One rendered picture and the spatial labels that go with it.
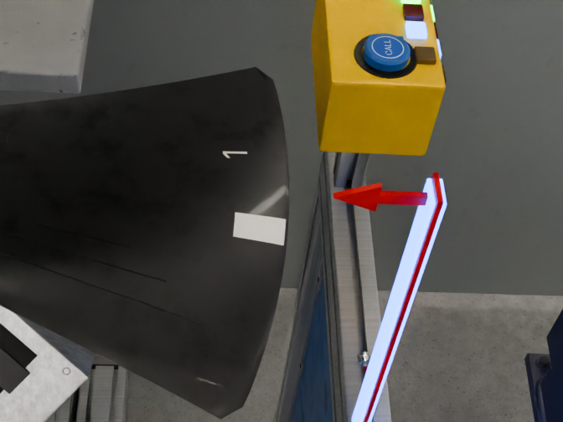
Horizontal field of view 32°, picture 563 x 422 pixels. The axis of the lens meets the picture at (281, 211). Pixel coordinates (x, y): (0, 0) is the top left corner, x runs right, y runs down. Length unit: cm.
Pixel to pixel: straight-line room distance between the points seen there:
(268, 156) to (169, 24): 83
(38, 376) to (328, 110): 33
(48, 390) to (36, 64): 51
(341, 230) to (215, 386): 44
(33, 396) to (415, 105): 40
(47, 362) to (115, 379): 108
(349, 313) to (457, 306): 111
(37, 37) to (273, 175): 61
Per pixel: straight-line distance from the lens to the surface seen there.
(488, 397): 195
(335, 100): 85
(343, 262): 97
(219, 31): 144
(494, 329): 203
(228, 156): 62
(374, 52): 85
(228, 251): 59
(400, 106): 86
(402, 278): 67
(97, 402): 177
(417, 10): 91
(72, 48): 117
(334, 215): 101
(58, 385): 73
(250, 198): 61
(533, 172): 173
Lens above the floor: 164
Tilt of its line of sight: 51 degrees down
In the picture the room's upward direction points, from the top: 8 degrees clockwise
